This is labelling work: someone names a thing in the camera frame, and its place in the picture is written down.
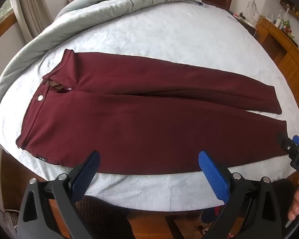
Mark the wooden framed window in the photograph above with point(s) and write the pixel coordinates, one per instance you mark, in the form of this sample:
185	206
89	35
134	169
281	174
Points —
3	17

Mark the bed with white fleece sheet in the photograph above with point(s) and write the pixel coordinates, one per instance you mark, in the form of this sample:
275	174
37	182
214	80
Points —
164	34

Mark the white bottle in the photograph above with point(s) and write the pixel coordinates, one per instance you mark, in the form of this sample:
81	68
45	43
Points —
279	21

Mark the wooden cabinet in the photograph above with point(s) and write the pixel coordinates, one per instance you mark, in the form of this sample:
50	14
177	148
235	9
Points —
289	49

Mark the beige curtain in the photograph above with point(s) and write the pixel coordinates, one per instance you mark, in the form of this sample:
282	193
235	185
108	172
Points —
30	12

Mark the blue slipper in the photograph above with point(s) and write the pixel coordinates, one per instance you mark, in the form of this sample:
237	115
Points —
209	215

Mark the person's right hand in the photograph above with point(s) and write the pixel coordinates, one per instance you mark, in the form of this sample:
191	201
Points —
297	199

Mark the maroon pants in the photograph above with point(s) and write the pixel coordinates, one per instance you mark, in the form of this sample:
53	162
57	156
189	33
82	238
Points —
139	119

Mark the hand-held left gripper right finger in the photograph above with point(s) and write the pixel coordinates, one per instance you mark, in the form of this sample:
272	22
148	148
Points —
213	175

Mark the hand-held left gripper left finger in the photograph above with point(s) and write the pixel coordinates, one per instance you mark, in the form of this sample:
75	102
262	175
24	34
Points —
86	176

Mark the grey quilt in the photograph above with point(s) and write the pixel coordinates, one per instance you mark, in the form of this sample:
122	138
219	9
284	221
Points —
89	10

